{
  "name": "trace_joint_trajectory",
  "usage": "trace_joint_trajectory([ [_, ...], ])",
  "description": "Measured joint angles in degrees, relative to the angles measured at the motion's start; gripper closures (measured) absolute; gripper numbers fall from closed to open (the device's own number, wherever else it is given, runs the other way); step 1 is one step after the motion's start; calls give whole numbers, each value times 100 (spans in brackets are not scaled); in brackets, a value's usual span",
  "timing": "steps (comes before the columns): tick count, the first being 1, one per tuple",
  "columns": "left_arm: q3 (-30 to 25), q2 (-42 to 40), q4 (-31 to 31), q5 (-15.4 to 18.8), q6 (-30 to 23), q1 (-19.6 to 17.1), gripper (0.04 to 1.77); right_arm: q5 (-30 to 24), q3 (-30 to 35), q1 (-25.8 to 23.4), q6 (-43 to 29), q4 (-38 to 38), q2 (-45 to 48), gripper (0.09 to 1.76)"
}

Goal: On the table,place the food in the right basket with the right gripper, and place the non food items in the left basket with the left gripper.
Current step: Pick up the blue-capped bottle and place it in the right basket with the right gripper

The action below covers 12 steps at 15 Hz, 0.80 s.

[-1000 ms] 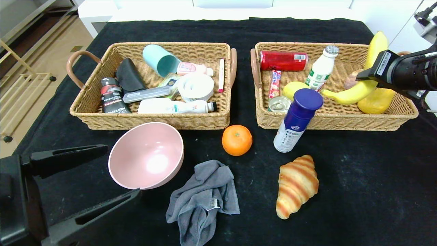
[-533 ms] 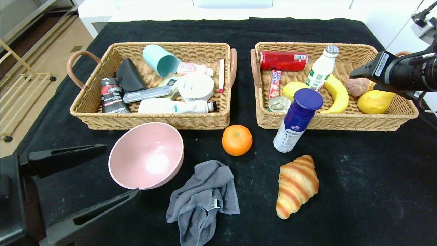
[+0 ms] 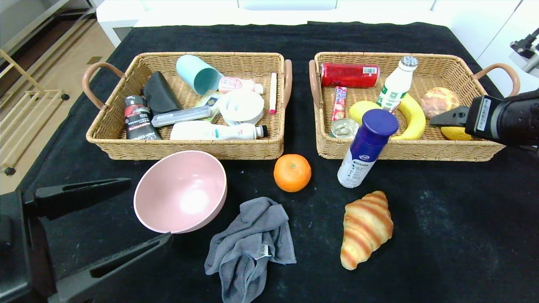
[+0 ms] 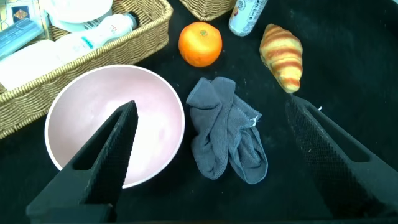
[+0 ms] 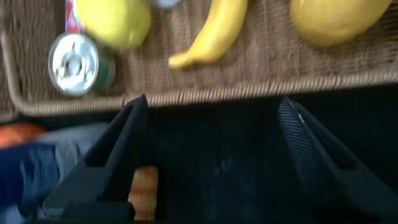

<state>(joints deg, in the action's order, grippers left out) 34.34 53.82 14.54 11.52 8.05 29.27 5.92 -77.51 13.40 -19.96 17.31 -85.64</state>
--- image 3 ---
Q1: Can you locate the black red bottle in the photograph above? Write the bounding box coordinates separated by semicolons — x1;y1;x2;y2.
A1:
123;95;163;141

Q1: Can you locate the pink white stick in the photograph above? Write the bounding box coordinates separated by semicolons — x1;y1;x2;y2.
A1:
269;72;278;114

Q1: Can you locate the yellow banana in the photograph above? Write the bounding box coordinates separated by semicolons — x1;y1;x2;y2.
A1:
390;93;427;140

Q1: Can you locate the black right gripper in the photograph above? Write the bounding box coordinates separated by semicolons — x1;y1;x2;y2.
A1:
429;91;539;146

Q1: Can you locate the pink white small bottle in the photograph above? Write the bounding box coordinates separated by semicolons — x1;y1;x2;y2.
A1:
218;76;264;95

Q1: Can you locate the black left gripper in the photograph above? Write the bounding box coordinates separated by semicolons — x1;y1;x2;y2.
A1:
0;177;169;303

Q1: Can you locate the grey cloth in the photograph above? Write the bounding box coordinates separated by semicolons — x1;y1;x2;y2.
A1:
204;197;297;303

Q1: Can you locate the white bottle blue cap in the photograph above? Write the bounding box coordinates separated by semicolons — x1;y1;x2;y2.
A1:
337;109;399;189

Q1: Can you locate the black camera cable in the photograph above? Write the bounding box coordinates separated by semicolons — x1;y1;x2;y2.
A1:
511;27;539;57

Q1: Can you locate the yellow lemon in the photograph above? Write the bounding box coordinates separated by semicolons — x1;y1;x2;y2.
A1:
349;100;383;125

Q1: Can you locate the grey rectangular case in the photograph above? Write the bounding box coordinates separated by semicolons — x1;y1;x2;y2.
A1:
151;105;212;128

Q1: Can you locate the orange mandarin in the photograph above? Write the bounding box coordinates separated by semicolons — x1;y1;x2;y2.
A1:
274;154;312;193

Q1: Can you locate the teal cup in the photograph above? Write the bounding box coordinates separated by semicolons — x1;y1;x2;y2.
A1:
176;55;224;96

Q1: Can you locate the black pouch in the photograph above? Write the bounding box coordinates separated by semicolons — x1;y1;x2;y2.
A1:
142;71;182;116

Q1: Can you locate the red candy pack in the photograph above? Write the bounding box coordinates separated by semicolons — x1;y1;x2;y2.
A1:
331;86;348;122

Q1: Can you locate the round bread bun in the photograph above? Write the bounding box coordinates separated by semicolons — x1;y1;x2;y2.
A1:
421;87;461;120

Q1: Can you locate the wooden shelf unit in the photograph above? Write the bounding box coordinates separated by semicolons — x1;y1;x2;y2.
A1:
0;0;99;55

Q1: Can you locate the black tablecloth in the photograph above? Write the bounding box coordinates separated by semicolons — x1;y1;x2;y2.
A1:
8;21;539;303

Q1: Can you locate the pink bowl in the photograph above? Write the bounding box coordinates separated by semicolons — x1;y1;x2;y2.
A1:
133;150;228;234

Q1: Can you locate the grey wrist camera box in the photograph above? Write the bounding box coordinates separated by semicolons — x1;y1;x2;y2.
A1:
510;46;539;78

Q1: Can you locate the red drink can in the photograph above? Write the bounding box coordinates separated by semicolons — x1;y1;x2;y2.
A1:
320;62;381;88

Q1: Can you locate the white bottle silver cap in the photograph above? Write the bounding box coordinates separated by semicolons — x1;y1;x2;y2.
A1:
376;56;419;113

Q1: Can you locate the striped croissant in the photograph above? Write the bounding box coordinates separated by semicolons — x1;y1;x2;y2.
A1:
340;191;394;271

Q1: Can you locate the silver tin can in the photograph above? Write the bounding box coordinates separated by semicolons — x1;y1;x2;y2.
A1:
331;118;360;138

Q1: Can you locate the white bottle black cap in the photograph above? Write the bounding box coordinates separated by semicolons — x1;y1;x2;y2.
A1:
170;121;268;141

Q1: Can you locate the white round container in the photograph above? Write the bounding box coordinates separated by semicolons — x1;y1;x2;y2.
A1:
219;90;265;126

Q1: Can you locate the beige wooden rack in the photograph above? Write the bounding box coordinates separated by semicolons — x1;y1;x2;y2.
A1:
0;48;70;175

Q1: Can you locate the yellow mango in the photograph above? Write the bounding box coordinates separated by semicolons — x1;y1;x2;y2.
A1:
441;125;473;141

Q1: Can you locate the wicker basket with food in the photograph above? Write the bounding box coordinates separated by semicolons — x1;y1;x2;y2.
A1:
309;52;521;162

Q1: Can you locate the wicker basket with toiletries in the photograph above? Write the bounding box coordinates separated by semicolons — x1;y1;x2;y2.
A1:
82;52;293;161

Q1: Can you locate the white cabinet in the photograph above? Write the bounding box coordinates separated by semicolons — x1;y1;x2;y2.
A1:
96;0;447;48

